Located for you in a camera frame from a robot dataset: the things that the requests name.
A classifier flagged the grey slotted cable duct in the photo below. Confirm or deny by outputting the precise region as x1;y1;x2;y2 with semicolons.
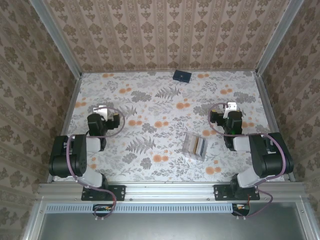
46;202;235;214

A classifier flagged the long aluminium frame rail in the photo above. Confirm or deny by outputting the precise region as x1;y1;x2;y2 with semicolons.
35;181;311;203

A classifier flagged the aluminium side rail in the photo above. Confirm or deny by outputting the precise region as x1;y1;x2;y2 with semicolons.
254;71;296;183
47;73;83;183

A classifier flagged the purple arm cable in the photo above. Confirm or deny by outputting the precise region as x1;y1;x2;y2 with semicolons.
65;106;126;221
208;102;287;220

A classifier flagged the grey metal sheet panel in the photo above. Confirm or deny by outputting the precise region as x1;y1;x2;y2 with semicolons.
37;202;309;240

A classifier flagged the dark blue card holder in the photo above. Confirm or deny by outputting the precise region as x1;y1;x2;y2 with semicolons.
172;69;192;84

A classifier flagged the thin aluminium frame rail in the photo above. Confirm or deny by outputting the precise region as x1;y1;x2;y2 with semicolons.
80;69;259;75

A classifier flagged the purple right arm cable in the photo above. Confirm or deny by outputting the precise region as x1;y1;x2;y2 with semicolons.
208;102;287;220

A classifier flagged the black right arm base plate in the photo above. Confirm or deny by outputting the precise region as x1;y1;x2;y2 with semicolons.
213;184;261;202

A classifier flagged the aluminium frame post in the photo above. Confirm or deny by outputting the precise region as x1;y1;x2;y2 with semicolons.
255;0;305;76
29;0;83;78

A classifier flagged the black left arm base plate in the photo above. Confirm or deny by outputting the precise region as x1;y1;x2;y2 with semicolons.
81;184;126;202

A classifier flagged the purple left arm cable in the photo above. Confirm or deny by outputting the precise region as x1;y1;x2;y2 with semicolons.
65;106;126;221

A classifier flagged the aluminium outer frame bar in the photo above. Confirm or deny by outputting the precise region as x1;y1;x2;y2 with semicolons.
22;201;47;240
296;201;318;240

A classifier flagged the clear acrylic card box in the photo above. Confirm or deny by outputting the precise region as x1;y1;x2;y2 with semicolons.
181;132;209;161

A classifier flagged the gold plastic card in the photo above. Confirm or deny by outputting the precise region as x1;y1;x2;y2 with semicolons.
189;136;198;154

